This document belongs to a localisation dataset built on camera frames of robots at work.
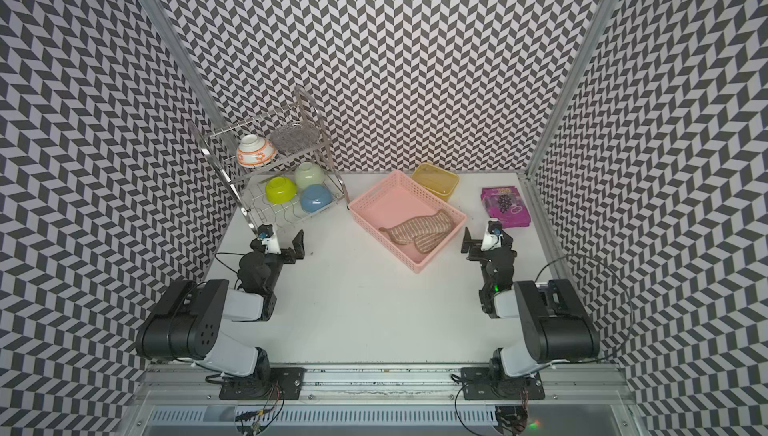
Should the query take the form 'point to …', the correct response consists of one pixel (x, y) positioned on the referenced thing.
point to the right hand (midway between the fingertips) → (481, 232)
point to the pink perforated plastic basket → (392, 200)
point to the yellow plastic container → (439, 181)
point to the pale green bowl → (309, 174)
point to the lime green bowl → (280, 190)
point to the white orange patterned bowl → (254, 152)
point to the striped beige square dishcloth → (426, 233)
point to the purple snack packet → (505, 204)
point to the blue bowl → (314, 197)
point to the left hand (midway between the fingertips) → (286, 232)
